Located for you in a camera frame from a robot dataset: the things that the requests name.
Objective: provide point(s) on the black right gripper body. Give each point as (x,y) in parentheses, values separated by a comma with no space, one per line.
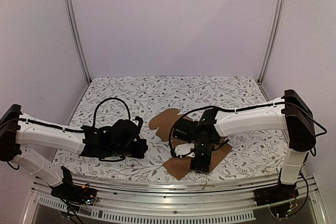
(200,165)

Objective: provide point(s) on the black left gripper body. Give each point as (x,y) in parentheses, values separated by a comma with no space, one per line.
(120,151)

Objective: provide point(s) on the brown cardboard box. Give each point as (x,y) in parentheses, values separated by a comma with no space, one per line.
(183,142)

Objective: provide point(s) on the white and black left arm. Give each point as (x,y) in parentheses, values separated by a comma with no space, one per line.
(19,132)

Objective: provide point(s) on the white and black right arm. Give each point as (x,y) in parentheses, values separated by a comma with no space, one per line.
(287,113)

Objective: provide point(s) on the floral patterned table mat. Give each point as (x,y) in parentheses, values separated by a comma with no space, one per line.
(160,101)

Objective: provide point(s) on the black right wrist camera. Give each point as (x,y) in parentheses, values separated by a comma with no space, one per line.
(184,130)

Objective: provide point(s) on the aluminium front rail base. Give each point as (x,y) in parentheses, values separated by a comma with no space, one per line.
(227,201)

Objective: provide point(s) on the left aluminium frame post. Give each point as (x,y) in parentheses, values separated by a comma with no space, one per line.
(77,40)

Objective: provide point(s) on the aluminium frame post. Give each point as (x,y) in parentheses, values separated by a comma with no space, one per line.
(271,41)
(77,40)

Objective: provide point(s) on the right aluminium frame post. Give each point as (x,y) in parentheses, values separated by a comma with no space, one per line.
(271,41)

